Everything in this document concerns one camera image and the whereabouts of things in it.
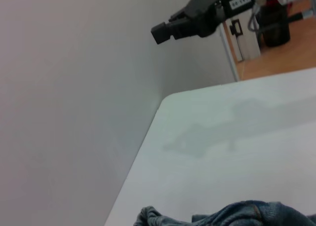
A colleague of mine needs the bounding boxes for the black cabinet handle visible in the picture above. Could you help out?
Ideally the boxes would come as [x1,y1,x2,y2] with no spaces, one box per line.
[229,18,244,37]

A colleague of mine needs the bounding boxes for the black bin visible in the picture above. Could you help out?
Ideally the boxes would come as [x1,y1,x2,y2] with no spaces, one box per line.
[258,0,291,48]

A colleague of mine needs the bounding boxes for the blue denim shorts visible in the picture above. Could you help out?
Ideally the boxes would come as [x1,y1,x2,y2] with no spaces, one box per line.
[133,200,316,226]

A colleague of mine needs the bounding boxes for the white cabinet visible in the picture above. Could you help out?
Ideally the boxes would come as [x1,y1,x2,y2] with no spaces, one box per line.
[219,11,262,82]

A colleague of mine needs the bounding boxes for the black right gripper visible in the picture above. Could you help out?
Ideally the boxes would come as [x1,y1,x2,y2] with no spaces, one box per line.
[151,0,255,45]

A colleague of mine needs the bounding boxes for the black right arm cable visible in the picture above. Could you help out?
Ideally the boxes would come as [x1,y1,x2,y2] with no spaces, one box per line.
[247,3,261,35]

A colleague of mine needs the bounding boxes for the black rod with silver tip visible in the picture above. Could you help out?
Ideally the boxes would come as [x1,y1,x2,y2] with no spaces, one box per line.
[287,10,314,23]

